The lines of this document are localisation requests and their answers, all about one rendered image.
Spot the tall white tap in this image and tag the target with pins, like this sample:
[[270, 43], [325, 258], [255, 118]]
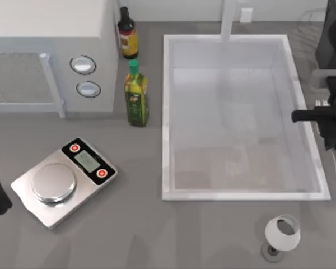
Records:
[[227, 19]]

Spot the white sink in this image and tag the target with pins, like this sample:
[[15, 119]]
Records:
[[240, 112]]

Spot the pale microwave oven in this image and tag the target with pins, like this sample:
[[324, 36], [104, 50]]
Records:
[[81, 25]]

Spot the round microwave knob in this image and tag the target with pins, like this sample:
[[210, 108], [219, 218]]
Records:
[[83, 65], [88, 89]]

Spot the green bottle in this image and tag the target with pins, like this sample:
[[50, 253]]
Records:
[[136, 98]]

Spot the dark brown bottle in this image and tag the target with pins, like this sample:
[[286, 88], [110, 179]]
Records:
[[127, 36]]

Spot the silver kitchen scale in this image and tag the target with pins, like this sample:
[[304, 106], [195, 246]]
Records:
[[58, 185]]

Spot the white wall socket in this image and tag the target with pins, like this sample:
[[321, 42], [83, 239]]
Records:
[[246, 14]]

